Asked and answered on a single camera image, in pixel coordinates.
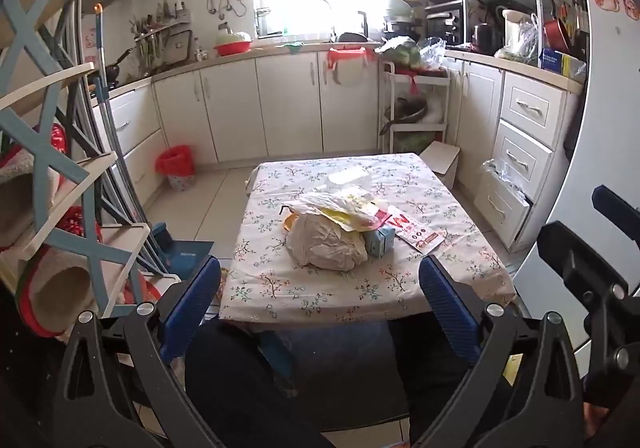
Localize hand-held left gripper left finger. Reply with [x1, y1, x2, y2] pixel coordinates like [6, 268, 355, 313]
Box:
[52, 255, 223, 448]

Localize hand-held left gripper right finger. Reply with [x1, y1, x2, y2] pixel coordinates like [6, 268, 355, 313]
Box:
[415, 257, 588, 448]

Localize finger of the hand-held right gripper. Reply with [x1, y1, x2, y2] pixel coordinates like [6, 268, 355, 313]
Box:
[537, 221, 640, 409]
[591, 185, 640, 249]

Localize red white packet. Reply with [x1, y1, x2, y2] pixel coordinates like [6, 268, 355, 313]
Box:
[380, 211, 446, 256]

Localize blue drink carton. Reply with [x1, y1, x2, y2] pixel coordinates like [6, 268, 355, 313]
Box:
[362, 225, 398, 259]

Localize orange peel with stem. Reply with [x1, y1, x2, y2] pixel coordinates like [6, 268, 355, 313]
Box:
[279, 204, 301, 232]

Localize yellow white plastic bag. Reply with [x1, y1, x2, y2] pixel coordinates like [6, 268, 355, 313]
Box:
[290, 191, 388, 231]

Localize clear plastic bottle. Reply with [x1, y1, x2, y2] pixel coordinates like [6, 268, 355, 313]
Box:
[314, 167, 373, 194]

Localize person's right leg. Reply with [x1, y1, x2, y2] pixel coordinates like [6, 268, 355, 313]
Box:
[390, 315, 481, 448]

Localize person's leg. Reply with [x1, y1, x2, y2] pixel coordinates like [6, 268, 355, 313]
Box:
[185, 321, 331, 448]
[390, 315, 481, 448]

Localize grey refrigerator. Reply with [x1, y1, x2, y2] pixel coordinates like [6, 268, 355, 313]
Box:
[510, 0, 640, 369]

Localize black hanging cloth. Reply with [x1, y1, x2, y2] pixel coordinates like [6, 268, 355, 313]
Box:
[562, 78, 590, 161]

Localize person's left leg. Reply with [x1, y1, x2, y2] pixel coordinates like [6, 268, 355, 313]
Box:
[185, 321, 331, 448]

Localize clear crumpled plastic bag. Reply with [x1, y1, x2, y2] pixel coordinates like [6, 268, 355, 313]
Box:
[481, 158, 526, 201]

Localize floral tablecloth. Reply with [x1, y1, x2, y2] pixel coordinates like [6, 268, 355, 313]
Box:
[218, 152, 518, 326]

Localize rolled beige mat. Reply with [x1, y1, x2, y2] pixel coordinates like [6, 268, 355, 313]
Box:
[30, 263, 101, 334]

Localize floral bin with red bag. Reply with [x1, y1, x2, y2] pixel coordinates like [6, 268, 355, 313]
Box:
[155, 145, 197, 192]

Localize blue box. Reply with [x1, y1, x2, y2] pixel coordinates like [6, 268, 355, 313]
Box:
[540, 47, 566, 74]

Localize white wooden stool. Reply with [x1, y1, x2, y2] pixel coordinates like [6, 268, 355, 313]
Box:
[419, 141, 463, 190]

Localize white plastic sack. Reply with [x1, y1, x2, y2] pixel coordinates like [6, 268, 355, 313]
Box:
[425, 96, 447, 124]

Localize white kettle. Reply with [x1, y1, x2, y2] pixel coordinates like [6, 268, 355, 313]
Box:
[501, 8, 532, 52]

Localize black frying pan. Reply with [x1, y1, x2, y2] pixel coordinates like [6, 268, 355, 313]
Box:
[378, 97, 429, 136]

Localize white base cabinets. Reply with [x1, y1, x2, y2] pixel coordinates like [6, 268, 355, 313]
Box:
[92, 51, 506, 209]

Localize white trolley rack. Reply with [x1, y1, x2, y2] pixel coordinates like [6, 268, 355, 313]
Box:
[380, 56, 451, 154]

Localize black toaster oven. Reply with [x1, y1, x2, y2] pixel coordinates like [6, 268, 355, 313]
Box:
[425, 1, 466, 46]

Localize red basin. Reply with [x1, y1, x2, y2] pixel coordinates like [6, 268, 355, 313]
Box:
[214, 39, 253, 56]

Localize bagged green vegetables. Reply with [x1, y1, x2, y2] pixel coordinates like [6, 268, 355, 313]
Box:
[375, 36, 423, 69]

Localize beige countertop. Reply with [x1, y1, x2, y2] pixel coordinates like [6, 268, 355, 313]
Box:
[90, 41, 586, 94]

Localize hanging kitchen utensils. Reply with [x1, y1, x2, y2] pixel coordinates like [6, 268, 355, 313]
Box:
[130, 3, 193, 74]

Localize red door hanging rack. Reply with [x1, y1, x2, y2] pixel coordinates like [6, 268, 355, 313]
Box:
[327, 46, 377, 84]

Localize green pot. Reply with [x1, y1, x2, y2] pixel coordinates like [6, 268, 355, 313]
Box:
[382, 0, 416, 24]

